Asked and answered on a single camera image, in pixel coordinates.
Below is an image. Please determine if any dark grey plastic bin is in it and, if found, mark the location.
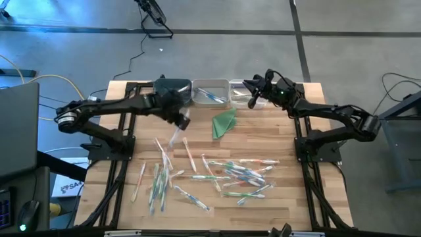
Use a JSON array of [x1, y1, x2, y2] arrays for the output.
[[153, 78, 193, 106]]

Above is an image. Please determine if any black computer mouse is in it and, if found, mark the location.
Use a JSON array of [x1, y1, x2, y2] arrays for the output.
[[16, 199, 41, 232]]

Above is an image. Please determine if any clear plastic bin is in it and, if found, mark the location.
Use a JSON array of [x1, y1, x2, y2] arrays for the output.
[[229, 78, 269, 110]]

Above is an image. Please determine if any grey steel table frame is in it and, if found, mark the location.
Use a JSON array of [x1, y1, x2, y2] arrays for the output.
[[361, 90, 421, 194]]

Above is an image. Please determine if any backlit black keyboard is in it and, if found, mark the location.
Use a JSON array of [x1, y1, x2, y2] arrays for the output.
[[0, 188, 14, 230]]

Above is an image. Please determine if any black diagonal strut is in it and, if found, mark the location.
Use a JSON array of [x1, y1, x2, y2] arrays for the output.
[[36, 149, 88, 182]]

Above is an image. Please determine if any green cloth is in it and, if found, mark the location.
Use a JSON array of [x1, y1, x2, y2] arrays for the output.
[[212, 107, 237, 140]]

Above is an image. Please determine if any white printed cardboard box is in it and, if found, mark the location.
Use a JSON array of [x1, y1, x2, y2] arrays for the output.
[[51, 157, 86, 198]]

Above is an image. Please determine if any light grey plastic bin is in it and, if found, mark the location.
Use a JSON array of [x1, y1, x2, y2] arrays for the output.
[[191, 78, 230, 109]]

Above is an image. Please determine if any black cable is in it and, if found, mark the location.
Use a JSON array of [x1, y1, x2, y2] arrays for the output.
[[360, 72, 421, 138], [88, 6, 147, 99]]

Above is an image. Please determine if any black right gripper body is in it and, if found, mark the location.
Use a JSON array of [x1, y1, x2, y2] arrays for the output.
[[262, 74, 299, 110]]

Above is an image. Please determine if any yellow object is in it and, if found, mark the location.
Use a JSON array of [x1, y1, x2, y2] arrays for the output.
[[49, 202, 62, 219]]

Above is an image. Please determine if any grey computer monitor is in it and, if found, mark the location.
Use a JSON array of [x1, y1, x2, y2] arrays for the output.
[[0, 82, 40, 179]]

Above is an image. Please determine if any yellow cable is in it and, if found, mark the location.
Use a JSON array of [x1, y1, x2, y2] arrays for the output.
[[0, 54, 88, 122]]

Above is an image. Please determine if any black flat bar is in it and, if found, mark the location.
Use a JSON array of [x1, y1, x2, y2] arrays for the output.
[[0, 68, 37, 78]]

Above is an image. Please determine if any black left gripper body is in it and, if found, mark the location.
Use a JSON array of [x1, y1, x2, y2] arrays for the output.
[[144, 89, 185, 123]]

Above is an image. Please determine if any dark side desk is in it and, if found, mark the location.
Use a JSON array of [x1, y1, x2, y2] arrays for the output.
[[0, 166, 51, 233]]

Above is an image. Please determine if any white metal bracket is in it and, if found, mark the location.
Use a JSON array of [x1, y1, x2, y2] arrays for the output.
[[291, 230, 326, 237], [104, 230, 143, 237]]

